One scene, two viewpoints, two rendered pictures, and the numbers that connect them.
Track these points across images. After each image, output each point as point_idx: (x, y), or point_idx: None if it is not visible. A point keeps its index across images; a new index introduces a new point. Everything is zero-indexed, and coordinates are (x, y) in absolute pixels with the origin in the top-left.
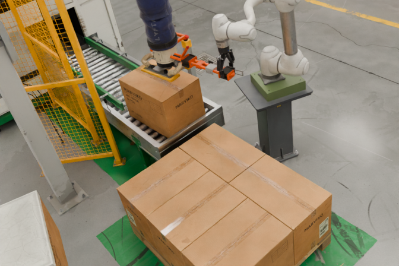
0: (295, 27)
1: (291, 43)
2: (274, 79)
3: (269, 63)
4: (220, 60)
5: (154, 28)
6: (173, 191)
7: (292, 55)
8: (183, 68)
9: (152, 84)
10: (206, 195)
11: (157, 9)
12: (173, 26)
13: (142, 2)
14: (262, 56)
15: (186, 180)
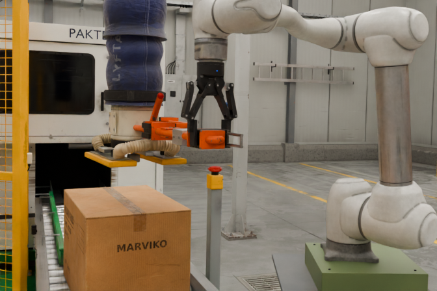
0: (409, 116)
1: (397, 152)
2: (351, 255)
3: (343, 208)
4: (192, 90)
5: (116, 54)
6: None
7: (396, 186)
8: (148, 153)
9: (105, 201)
10: None
11: (127, 15)
12: (157, 70)
13: None
14: (330, 191)
15: None
